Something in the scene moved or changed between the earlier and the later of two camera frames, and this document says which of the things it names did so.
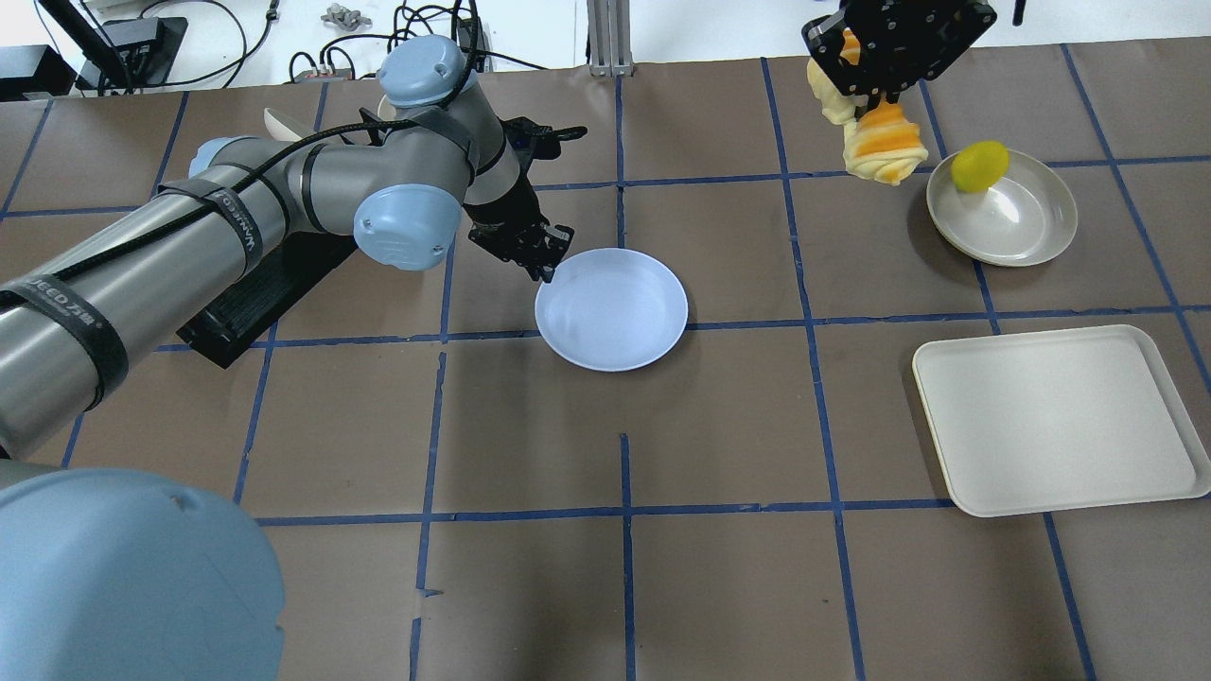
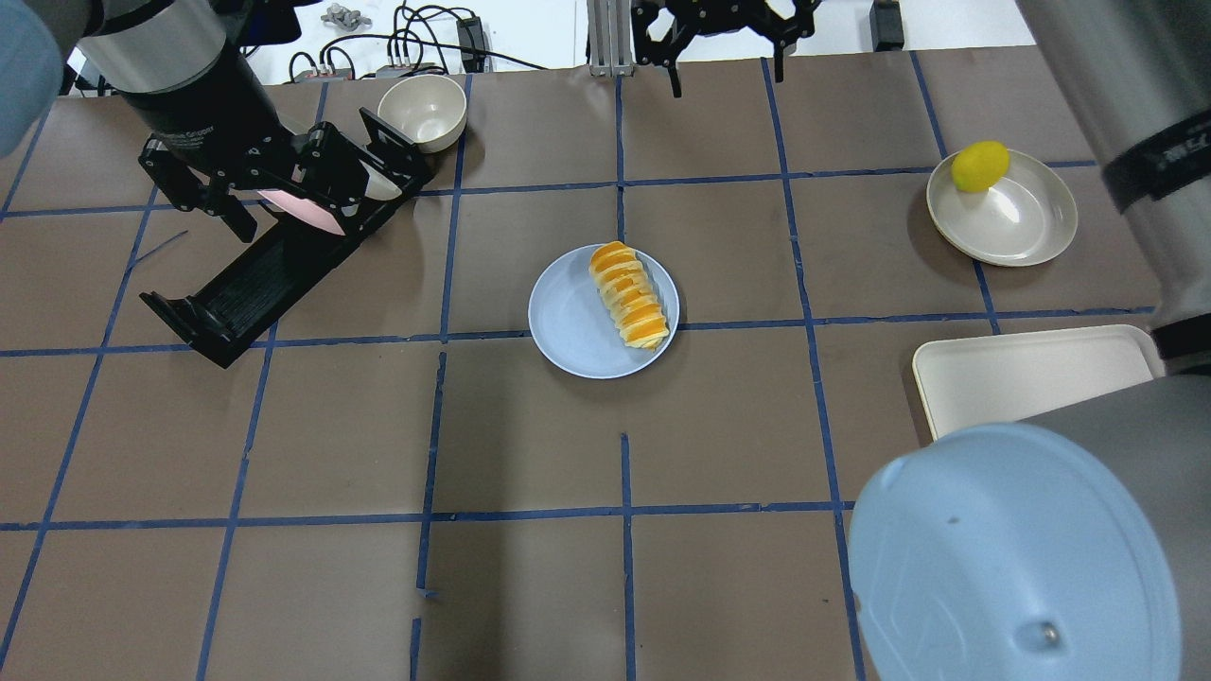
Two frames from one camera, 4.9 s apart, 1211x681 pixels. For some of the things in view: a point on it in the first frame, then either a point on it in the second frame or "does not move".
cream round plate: x=1027 y=218 does not move
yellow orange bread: x=886 y=146 -> x=627 y=291
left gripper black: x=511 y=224 -> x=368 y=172
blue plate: x=612 y=309 does not move
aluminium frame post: x=609 y=40 does not move
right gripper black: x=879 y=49 -> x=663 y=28
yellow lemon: x=977 y=167 does not move
